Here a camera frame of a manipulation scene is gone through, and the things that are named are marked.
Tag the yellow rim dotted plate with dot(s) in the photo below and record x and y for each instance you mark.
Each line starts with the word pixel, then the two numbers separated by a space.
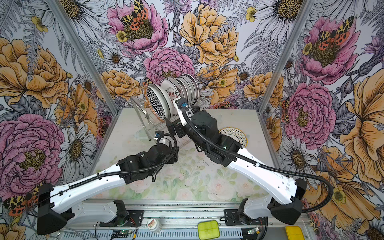
pixel 236 134

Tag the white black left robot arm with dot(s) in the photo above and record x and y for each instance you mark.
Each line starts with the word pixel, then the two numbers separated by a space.
pixel 56 204

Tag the yellow box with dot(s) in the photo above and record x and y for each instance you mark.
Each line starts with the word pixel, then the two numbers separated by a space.
pixel 294 233

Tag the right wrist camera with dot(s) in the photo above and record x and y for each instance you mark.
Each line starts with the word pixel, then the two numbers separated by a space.
pixel 184 111

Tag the aluminium corner post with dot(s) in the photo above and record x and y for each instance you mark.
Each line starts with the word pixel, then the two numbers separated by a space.
pixel 76 42
pixel 291 40

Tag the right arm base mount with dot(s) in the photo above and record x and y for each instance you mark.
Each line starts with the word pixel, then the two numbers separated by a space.
pixel 237 217

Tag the right aluminium corner post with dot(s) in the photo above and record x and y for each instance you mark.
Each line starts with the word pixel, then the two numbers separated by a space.
pixel 291 40

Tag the left aluminium corner post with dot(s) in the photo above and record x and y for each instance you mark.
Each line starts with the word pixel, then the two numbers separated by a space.
pixel 76 42

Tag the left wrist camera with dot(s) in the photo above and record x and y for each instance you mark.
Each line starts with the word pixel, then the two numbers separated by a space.
pixel 158 134

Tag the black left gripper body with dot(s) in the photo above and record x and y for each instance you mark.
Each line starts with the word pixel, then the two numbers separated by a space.
pixel 174 158

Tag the round tape roll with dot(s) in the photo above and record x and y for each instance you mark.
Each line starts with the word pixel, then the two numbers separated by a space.
pixel 154 225

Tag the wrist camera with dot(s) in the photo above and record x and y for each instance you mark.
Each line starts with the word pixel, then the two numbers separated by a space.
pixel 158 134
pixel 184 111

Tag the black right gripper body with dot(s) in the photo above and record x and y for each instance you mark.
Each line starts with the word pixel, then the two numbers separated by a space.
pixel 179 124

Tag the green square box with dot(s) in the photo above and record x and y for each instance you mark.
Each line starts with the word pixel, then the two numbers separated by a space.
pixel 208 230

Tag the white rear plate stack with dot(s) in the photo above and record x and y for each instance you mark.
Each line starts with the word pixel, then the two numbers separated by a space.
pixel 191 87

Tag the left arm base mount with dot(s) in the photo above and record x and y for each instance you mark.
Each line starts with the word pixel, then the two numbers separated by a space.
pixel 124 217

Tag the black geometric pattern plate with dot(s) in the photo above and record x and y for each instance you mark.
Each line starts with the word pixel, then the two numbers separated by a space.
pixel 157 102

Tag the black striped rim plate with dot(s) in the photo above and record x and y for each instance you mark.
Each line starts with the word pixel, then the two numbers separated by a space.
pixel 170 86

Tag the green circuit board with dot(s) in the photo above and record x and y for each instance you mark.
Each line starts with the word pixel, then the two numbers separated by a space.
pixel 123 234

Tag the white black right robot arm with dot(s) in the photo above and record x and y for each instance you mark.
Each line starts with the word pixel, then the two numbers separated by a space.
pixel 284 194

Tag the red floral pattern plate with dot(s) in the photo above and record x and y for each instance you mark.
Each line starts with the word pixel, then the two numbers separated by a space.
pixel 181 88

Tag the silver wire dish rack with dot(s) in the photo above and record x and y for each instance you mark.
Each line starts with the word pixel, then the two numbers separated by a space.
pixel 150 123

